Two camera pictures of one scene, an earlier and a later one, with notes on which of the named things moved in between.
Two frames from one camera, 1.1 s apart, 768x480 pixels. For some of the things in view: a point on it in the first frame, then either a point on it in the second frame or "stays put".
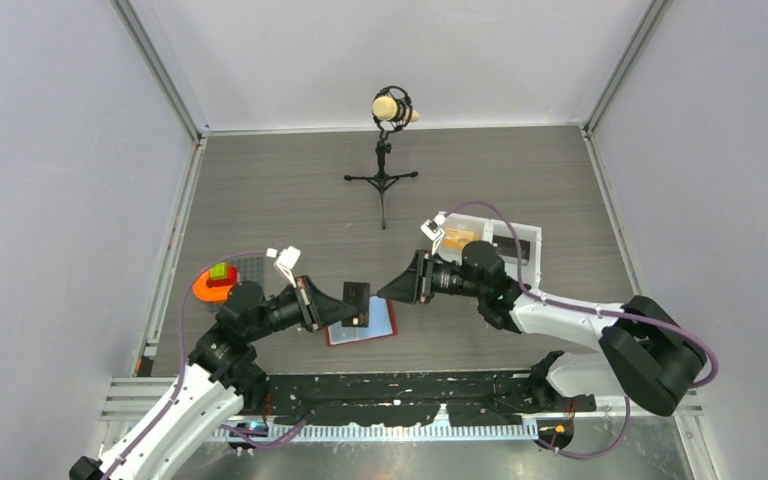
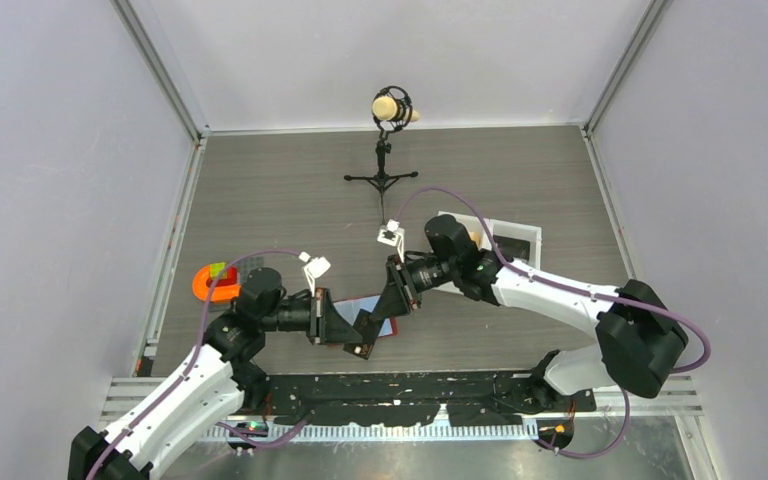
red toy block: x=232 y=278 stays put
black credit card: x=358 y=295 → x=367 y=325
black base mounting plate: x=474 y=401 stays put
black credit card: x=507 y=246 stays put
